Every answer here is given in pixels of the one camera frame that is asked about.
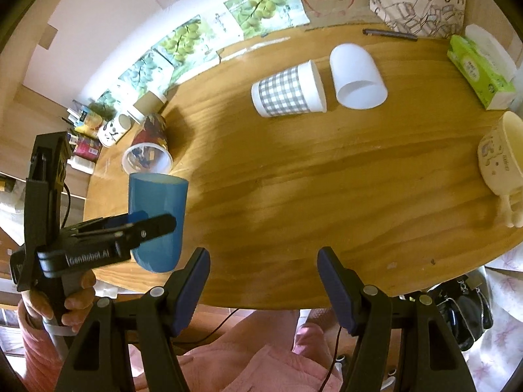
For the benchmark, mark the black pen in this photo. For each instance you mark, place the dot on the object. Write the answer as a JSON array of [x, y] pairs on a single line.
[[389, 33]]

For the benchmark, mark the blue plastic cup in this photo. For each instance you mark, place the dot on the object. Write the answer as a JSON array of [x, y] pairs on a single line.
[[157, 194]]

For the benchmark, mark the grey checked paper cup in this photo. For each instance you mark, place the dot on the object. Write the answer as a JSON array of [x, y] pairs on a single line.
[[296, 90]]

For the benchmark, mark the person's left hand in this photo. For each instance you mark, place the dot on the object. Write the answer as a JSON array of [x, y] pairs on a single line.
[[35, 306]]

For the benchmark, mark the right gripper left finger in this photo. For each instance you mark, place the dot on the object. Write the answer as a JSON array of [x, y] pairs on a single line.
[[99, 359]]

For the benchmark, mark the dark patterned paper cup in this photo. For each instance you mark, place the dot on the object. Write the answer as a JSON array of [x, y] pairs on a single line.
[[149, 150]]

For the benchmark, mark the cream ceramic mug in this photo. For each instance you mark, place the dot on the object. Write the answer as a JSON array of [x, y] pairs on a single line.
[[500, 162]]

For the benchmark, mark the brown paper cup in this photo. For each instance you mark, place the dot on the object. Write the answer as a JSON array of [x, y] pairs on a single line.
[[146, 105]]

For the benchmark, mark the white plastic cup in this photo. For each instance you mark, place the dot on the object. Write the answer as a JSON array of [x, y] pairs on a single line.
[[357, 80]]

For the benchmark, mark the black handbag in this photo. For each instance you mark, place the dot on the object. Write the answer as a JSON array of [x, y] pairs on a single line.
[[464, 308]]

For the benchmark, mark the white spray bottle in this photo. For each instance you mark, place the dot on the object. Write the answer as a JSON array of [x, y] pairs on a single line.
[[82, 164]]

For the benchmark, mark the printed canvas bag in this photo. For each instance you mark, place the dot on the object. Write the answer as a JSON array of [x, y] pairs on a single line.
[[423, 18]]

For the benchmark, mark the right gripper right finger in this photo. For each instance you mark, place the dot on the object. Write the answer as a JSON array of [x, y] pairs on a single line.
[[429, 360]]

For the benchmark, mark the green tissue box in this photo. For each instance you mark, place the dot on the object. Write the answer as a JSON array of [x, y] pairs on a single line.
[[486, 65]]

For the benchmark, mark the white panda mug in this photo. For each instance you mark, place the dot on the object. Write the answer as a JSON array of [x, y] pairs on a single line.
[[112, 131]]

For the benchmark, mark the grape picture strip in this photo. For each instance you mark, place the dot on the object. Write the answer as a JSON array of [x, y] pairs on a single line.
[[192, 47]]

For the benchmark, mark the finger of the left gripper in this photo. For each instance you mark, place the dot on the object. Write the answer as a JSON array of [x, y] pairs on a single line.
[[91, 236], [124, 219]]

